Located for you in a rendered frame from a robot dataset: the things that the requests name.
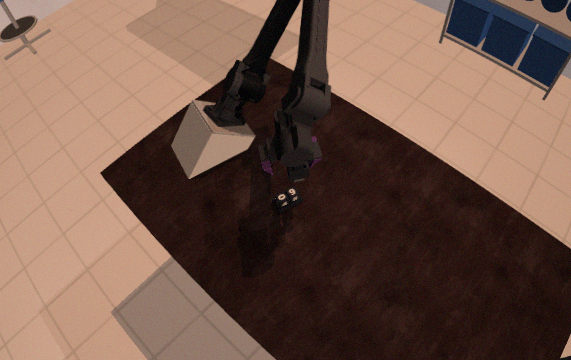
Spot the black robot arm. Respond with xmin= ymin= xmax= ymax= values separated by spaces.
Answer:
xmin=203 ymin=0 xmax=331 ymax=182

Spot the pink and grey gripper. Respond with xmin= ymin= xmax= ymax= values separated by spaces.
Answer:
xmin=258 ymin=137 xmax=322 ymax=176

